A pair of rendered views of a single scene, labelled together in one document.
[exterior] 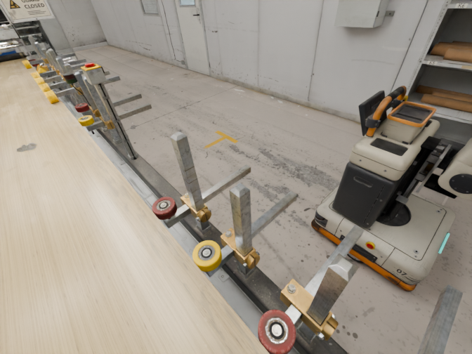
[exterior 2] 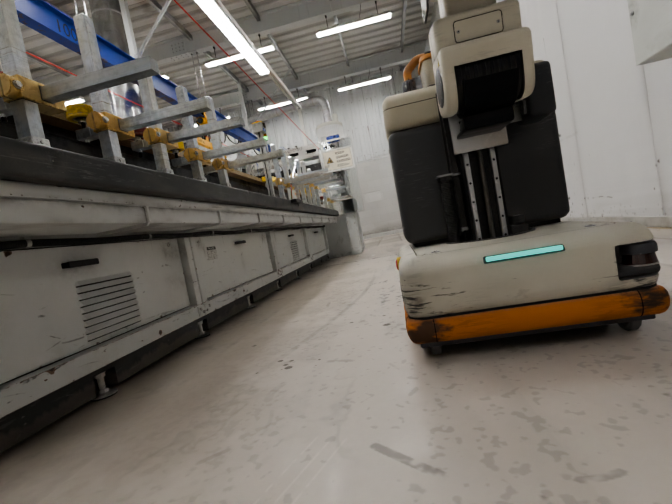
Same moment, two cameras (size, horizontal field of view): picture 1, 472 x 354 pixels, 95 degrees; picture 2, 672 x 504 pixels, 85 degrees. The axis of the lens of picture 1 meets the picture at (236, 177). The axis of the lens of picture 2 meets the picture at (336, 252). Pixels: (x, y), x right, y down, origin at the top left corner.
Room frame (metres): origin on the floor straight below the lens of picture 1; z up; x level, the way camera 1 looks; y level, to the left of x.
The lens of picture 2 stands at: (-0.33, -1.55, 0.39)
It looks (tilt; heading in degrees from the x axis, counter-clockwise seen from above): 3 degrees down; 48
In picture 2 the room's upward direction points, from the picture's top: 11 degrees counter-clockwise
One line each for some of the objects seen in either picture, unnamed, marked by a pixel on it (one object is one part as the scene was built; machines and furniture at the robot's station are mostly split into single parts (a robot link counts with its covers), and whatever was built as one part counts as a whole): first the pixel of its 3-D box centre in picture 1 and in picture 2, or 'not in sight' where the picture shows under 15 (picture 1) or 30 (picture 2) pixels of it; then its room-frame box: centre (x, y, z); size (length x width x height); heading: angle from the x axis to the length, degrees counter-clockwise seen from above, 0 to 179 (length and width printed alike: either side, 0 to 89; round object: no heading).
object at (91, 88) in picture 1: (105, 116); (278, 175); (1.32, 0.78, 0.89); 0.04 x 0.04 x 0.48; 39
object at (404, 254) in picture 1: (378, 219); (494, 271); (0.87, -0.97, 0.16); 0.67 x 0.64 x 0.25; 38
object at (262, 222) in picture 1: (255, 228); (218, 153); (0.44, -0.05, 0.82); 0.43 x 0.03 x 0.04; 129
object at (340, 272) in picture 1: (317, 312); (155, 129); (0.16, -0.16, 0.87); 0.04 x 0.04 x 0.48; 39
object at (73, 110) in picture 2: not in sight; (83, 125); (-0.07, -0.21, 0.85); 0.08 x 0.08 x 0.11
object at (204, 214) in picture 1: (196, 207); (223, 165); (0.56, 0.17, 0.82); 0.14 x 0.06 x 0.05; 39
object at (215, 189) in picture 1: (211, 192); (241, 162); (0.63, 0.11, 0.82); 0.43 x 0.03 x 0.04; 129
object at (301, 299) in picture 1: (307, 308); (161, 139); (0.17, -0.15, 0.84); 0.14 x 0.06 x 0.05; 39
